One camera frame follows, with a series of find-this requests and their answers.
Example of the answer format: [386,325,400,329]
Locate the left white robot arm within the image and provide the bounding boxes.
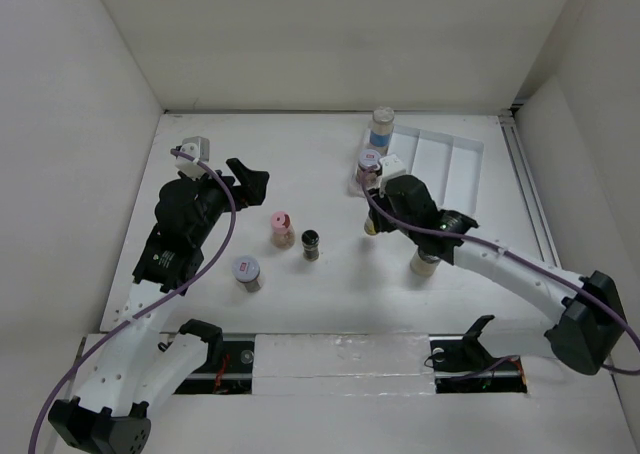
[48,154,269,453]

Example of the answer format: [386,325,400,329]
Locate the tall jar silver lid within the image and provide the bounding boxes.
[369,106,395,155]

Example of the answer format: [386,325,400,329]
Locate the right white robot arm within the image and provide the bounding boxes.
[364,174,629,378]

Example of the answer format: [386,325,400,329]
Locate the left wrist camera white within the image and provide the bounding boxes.
[171,136,210,180]

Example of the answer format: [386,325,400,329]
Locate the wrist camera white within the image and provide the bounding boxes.
[377,154,407,195]
[171,136,210,180]

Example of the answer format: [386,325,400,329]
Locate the pink lid spice bottle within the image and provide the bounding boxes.
[270,211,295,249]

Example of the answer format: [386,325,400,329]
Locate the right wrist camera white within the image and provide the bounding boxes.
[377,154,407,195]

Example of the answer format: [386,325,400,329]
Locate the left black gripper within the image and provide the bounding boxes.
[181,158,268,245]

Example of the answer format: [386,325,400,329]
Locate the jar black lid beige contents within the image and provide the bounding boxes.
[410,249,441,278]

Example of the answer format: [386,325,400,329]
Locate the dark jar white lid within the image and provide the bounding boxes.
[232,255,262,293]

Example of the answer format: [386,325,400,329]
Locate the small black pepper grinder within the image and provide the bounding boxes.
[301,229,320,262]

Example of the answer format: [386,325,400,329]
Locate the white divided tray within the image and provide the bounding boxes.
[348,123,485,210]

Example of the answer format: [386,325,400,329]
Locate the yellow bottle cork cap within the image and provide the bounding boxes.
[364,213,381,236]

